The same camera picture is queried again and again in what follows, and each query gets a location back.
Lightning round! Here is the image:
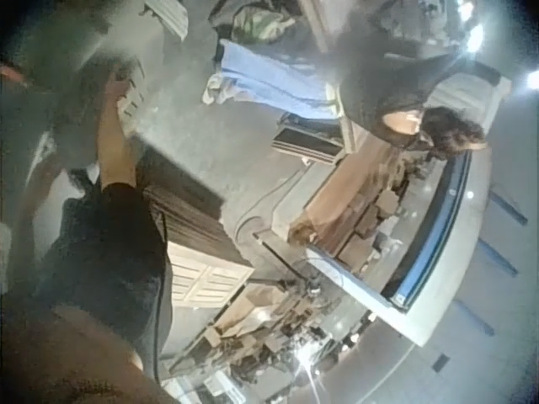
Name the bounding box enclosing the person's right hand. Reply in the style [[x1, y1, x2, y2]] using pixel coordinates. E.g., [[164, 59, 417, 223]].
[[100, 72, 135, 125]]

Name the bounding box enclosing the white slatted plastic piece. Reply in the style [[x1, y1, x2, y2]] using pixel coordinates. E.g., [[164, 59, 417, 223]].
[[116, 69, 147, 127]]

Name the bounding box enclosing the white ribbed panel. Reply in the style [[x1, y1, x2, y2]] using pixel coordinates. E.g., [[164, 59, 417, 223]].
[[141, 0, 189, 42]]

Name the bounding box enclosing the stack of dark wooden slats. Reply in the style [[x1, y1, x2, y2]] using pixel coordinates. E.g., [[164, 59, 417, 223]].
[[141, 184, 254, 270]]

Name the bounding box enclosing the green camouflage bag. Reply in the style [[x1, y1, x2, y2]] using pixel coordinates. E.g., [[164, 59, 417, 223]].
[[230, 7, 289, 41]]

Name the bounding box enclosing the cluttered bench of tools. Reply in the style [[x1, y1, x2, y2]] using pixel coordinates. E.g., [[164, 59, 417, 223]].
[[168, 268, 382, 392]]

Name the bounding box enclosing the white board with blue edge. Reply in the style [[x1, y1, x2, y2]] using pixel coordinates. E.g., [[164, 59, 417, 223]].
[[306, 150, 473, 313]]

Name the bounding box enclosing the black tray with white frame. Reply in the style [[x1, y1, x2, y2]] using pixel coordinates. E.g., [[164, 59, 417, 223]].
[[270, 125, 345, 164]]

